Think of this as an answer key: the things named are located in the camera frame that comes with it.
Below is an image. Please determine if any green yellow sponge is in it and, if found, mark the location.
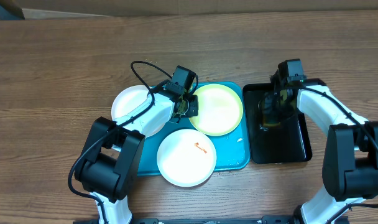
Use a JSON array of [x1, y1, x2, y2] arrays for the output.
[[261, 118, 282, 129]]

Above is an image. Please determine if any lime green plate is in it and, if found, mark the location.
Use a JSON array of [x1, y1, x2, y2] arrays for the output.
[[189, 83, 244, 136]]

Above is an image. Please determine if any white plate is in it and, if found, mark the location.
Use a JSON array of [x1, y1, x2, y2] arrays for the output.
[[157, 129, 217, 187], [111, 85, 174, 138]]

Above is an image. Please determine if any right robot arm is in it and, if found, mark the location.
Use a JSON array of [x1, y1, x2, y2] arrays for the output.
[[259, 76, 378, 223]]

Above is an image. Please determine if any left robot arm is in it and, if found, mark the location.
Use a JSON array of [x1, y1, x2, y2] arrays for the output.
[[68, 80, 198, 223]]

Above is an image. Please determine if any black rectangular tray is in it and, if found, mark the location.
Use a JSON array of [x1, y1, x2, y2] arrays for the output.
[[242, 83, 313, 164]]

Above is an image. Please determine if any teal plastic tray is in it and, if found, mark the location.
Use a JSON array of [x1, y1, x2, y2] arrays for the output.
[[136, 81, 251, 177]]

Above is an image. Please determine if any cardboard panel at back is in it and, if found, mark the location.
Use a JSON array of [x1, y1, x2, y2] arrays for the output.
[[14, 0, 378, 16]]

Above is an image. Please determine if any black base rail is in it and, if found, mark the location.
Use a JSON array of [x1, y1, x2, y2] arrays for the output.
[[72, 214, 302, 224]]

